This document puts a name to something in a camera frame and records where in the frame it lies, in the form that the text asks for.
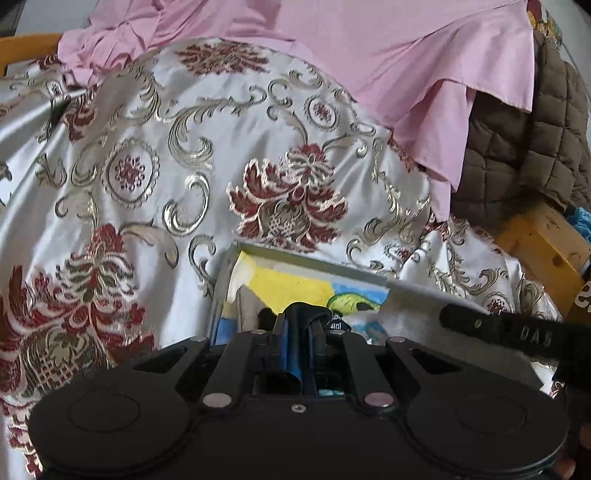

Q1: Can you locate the grey face mask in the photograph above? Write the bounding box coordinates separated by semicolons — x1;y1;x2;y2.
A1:
355;278;544;391

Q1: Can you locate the cardboard box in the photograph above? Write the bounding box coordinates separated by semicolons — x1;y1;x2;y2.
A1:
496;200;590;326

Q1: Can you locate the cartoon wall poster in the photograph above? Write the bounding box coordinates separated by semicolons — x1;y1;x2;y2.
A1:
527;0;563;51

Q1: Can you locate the floral satin bed cover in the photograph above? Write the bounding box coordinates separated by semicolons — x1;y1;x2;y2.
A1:
1;38;560;479

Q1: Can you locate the orange wooden bed rail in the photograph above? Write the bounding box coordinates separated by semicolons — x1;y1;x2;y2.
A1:
0;33;62;76

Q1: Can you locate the black sock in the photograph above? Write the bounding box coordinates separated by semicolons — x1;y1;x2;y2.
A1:
259;302;352;396

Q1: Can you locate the colourful cartoon tray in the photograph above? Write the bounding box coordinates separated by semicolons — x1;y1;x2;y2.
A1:
206;242;388;345

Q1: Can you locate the blue cloth on box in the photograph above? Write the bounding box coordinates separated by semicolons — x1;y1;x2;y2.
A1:
566;207;591;238

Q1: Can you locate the pink hanging sheet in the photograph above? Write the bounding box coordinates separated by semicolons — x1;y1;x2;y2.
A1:
58;1;534;221

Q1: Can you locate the brown quilted jacket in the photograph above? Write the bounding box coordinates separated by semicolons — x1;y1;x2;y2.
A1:
451;33;590;231

